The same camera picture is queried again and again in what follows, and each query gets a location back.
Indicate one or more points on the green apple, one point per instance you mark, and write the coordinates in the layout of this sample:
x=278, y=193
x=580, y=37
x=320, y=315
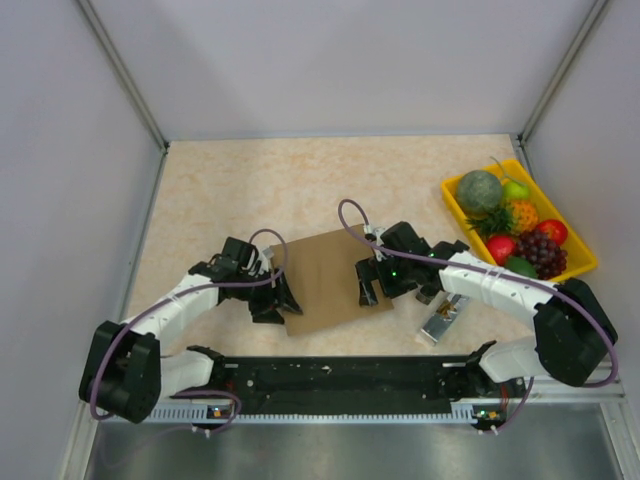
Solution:
x=513, y=190

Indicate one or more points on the orange pineapple toy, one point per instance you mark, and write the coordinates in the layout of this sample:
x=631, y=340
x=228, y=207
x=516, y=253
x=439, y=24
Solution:
x=523, y=216

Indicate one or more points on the purple grapes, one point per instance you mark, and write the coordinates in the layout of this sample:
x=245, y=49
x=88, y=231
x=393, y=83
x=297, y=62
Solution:
x=543, y=254

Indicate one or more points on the brown cardboard box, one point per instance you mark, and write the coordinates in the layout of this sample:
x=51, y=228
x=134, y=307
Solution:
x=322, y=277

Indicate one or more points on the grey-green melon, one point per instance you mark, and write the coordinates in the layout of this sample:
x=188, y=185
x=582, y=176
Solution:
x=479, y=192

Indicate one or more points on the aluminium rail frame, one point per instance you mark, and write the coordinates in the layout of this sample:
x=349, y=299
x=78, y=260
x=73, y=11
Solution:
x=206, y=411

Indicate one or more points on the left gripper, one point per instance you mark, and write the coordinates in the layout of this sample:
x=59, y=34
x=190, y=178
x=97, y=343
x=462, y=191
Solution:
x=265, y=310

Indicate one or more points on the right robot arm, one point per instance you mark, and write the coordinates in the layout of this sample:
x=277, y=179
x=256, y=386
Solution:
x=571, y=333

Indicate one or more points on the red apple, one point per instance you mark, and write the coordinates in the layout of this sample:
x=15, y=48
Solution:
x=500, y=247
x=555, y=230

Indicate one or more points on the yellow plastic tray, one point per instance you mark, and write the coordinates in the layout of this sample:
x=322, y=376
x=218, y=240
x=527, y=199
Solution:
x=504, y=214

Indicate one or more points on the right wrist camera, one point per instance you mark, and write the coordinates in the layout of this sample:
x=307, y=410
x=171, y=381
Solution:
x=373, y=235

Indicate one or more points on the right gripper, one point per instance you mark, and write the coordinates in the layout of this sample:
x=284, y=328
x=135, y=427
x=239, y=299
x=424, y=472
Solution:
x=370, y=269

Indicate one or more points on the green lime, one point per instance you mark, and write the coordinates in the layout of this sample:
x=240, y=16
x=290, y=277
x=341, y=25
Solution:
x=521, y=267

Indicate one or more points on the black rectangular bar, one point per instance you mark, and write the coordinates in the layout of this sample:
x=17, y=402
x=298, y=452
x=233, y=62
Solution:
x=426, y=295

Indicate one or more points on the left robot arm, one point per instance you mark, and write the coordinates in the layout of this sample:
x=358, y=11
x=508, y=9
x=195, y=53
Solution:
x=127, y=372

